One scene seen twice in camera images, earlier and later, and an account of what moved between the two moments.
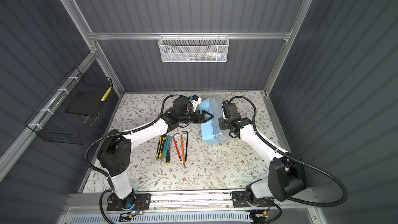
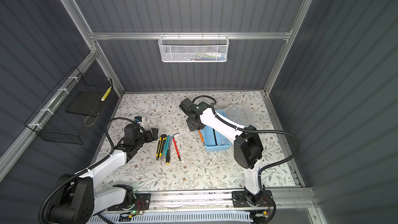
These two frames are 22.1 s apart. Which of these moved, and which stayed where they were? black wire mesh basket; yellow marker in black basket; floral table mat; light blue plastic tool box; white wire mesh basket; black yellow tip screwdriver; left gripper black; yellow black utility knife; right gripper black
Moved: light blue plastic tool box; left gripper black; right gripper black
Stayed: black yellow tip screwdriver; black wire mesh basket; white wire mesh basket; floral table mat; yellow black utility knife; yellow marker in black basket
